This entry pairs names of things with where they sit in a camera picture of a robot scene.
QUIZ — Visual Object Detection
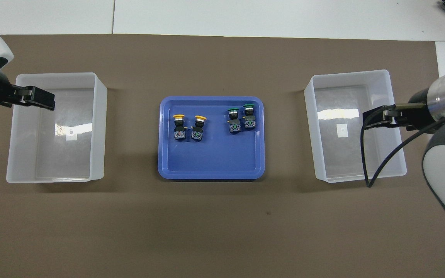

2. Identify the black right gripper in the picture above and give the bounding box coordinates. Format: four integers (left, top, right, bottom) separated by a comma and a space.
363, 90, 439, 134

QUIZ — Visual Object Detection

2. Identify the green push button switch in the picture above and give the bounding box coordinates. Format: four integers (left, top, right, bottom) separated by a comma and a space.
228, 108, 242, 134
243, 103, 256, 131

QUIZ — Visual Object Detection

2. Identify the yellow push button switch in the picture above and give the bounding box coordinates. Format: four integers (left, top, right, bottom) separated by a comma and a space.
190, 115, 207, 142
172, 114, 187, 141

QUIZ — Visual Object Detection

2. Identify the translucent white plastic box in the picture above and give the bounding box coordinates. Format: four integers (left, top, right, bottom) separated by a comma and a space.
6, 72, 108, 184
304, 69, 407, 183

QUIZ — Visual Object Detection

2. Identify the blue plastic tray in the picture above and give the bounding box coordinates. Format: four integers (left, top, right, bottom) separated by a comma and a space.
158, 96, 265, 181

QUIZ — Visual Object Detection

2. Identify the brown table mat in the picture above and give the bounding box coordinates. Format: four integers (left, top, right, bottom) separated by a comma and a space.
0, 34, 445, 278

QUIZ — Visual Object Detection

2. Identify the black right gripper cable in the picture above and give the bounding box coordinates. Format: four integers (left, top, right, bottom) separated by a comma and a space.
360, 102, 445, 188

